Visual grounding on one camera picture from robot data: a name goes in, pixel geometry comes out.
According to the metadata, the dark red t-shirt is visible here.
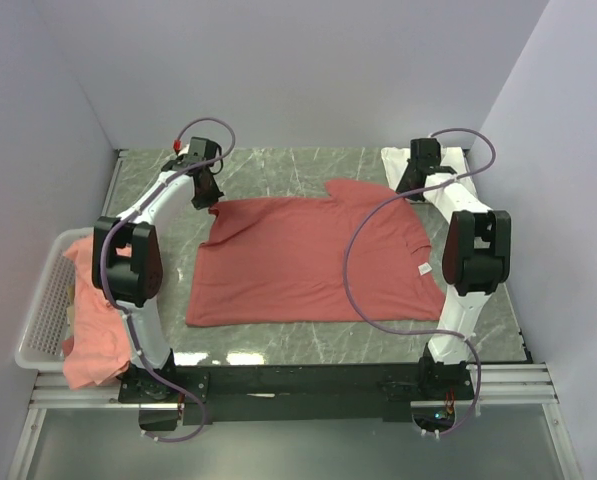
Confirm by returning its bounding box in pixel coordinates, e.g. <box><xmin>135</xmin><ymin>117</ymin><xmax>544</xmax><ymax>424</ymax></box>
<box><xmin>185</xmin><ymin>178</ymin><xmax>445</xmax><ymax>327</ymax></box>

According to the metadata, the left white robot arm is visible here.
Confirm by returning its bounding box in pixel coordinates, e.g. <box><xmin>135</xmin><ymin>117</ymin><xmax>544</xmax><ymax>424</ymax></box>
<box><xmin>92</xmin><ymin>137</ymin><xmax>223</xmax><ymax>397</ymax></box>

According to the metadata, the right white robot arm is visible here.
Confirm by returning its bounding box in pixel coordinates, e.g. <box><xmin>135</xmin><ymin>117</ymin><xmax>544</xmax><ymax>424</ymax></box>
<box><xmin>396</xmin><ymin>137</ymin><xmax>511</xmax><ymax>379</ymax></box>

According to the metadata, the folded white t-shirt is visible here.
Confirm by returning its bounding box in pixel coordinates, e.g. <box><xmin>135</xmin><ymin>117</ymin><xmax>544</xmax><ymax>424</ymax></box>
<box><xmin>381</xmin><ymin>147</ymin><xmax>469</xmax><ymax>191</ymax></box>

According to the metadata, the salmon pink t-shirt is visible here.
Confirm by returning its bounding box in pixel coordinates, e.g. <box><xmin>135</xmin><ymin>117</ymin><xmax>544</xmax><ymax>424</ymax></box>
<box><xmin>63</xmin><ymin>235</ymin><xmax>131</xmax><ymax>390</ymax></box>

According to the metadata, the white plastic basket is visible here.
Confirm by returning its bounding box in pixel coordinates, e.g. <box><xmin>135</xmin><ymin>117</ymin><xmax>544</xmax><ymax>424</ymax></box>
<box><xmin>15</xmin><ymin>227</ymin><xmax>93</xmax><ymax>373</ymax></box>

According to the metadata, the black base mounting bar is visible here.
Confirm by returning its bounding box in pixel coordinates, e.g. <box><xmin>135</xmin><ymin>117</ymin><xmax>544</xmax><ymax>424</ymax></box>
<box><xmin>118</xmin><ymin>360</ymin><xmax>474</xmax><ymax>431</ymax></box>

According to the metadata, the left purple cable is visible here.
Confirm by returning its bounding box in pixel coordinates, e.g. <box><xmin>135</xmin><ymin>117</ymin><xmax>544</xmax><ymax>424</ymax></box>
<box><xmin>100</xmin><ymin>116</ymin><xmax>237</xmax><ymax>445</ymax></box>

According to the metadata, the aluminium frame rail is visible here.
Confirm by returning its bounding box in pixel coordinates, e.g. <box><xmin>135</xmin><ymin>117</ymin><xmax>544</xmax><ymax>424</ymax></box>
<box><xmin>28</xmin><ymin>364</ymin><xmax>559</xmax><ymax>410</ymax></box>

